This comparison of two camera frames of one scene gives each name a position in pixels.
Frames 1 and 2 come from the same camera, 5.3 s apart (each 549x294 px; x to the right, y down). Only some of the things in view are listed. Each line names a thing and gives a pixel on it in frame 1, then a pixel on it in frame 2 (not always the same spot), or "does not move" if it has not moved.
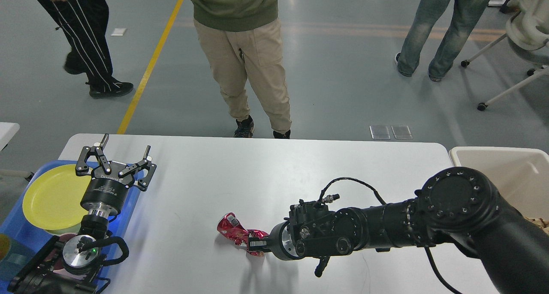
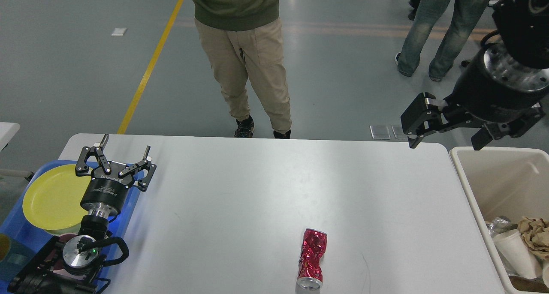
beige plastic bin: (520, 175) does not move
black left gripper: (112, 190) does not move
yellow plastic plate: (52, 200) does not move
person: (80, 13) to (415, 1)
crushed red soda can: (231, 228) to (310, 276)
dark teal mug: (13, 256) does not move
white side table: (7, 131) does not move
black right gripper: (279, 242) to (493, 90)
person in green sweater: (237, 29) does not move
